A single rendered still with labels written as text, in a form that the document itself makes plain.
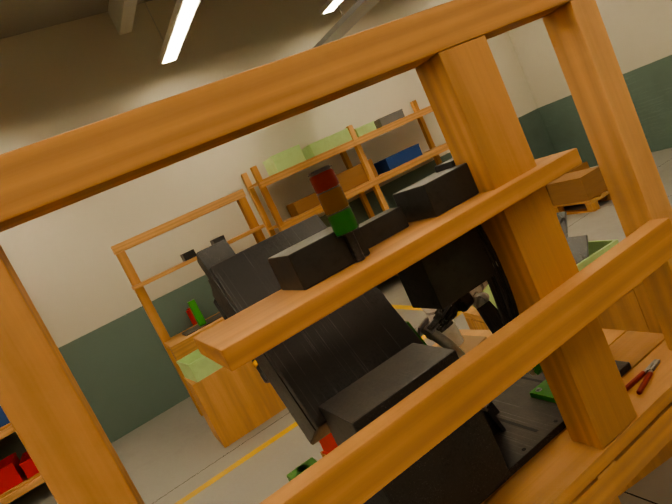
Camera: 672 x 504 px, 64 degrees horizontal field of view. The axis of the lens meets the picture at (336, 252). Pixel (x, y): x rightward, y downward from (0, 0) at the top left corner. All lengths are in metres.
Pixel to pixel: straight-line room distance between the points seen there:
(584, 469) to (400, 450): 0.53
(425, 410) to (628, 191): 0.84
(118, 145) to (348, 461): 0.64
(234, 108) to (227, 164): 6.20
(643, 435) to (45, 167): 1.40
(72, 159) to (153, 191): 6.03
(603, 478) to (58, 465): 1.13
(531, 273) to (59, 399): 0.94
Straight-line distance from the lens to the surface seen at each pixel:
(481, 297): 1.50
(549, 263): 1.29
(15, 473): 6.51
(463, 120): 1.20
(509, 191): 1.17
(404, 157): 7.62
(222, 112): 0.95
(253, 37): 7.83
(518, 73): 10.21
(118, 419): 6.95
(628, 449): 1.52
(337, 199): 1.01
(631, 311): 2.57
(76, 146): 0.91
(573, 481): 1.39
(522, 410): 1.64
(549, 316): 1.22
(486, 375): 1.11
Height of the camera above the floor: 1.72
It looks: 8 degrees down
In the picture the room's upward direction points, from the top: 25 degrees counter-clockwise
